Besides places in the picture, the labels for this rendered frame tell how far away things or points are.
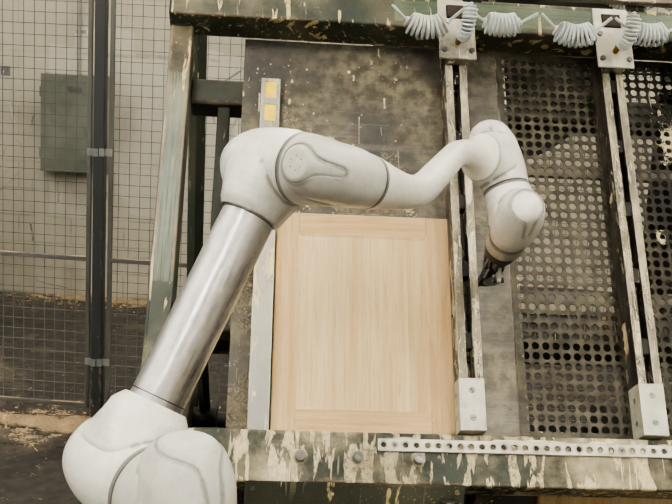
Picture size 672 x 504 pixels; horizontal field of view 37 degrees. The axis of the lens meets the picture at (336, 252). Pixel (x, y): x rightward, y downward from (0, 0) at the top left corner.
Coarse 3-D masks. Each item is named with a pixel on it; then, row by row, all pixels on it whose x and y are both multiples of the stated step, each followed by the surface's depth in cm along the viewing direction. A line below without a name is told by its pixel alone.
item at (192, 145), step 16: (192, 128) 329; (192, 144) 330; (192, 160) 332; (192, 176) 334; (192, 192) 336; (192, 208) 338; (192, 224) 339; (192, 240) 341; (192, 256) 343; (208, 384) 280; (208, 400) 289
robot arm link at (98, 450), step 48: (240, 144) 183; (240, 192) 178; (240, 240) 178; (192, 288) 176; (240, 288) 179; (192, 336) 174; (144, 384) 172; (192, 384) 175; (96, 432) 169; (144, 432) 167; (96, 480) 164
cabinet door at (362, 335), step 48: (288, 240) 250; (336, 240) 251; (384, 240) 253; (432, 240) 253; (288, 288) 245; (336, 288) 246; (384, 288) 247; (432, 288) 248; (288, 336) 240; (336, 336) 241; (384, 336) 242; (432, 336) 243; (288, 384) 235; (336, 384) 236; (384, 384) 238; (432, 384) 238; (384, 432) 233; (432, 432) 234
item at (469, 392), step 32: (448, 0) 273; (480, 0) 257; (448, 64) 269; (448, 96) 265; (448, 128) 261; (448, 192) 256; (448, 224) 254; (480, 352) 237; (480, 384) 234; (480, 416) 231
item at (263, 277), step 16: (272, 80) 266; (272, 240) 247; (272, 256) 246; (256, 272) 243; (272, 272) 244; (256, 288) 242; (272, 288) 242; (256, 304) 240; (272, 304) 241; (256, 320) 239; (256, 336) 237; (256, 352) 235; (256, 368) 234; (256, 384) 232; (256, 400) 231; (256, 416) 229
